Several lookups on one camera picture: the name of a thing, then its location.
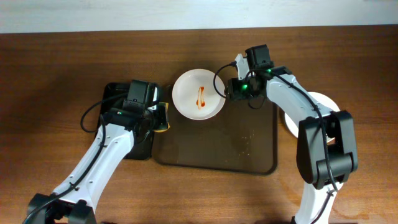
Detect green and orange sponge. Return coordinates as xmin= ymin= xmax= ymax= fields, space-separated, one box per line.
xmin=153 ymin=102 xmax=170 ymax=133

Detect white plate with ketchup streak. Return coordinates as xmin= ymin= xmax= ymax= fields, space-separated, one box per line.
xmin=172 ymin=69 xmax=226 ymax=120

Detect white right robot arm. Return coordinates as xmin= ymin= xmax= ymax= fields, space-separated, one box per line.
xmin=225 ymin=70 xmax=358 ymax=224

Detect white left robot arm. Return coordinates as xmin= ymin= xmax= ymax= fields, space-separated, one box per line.
xmin=24 ymin=102 xmax=170 ymax=223

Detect black water tray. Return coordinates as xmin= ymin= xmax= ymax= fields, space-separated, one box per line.
xmin=100 ymin=82 xmax=161 ymax=160

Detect brown serving tray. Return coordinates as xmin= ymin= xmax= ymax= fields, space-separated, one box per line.
xmin=152 ymin=86 xmax=278 ymax=175

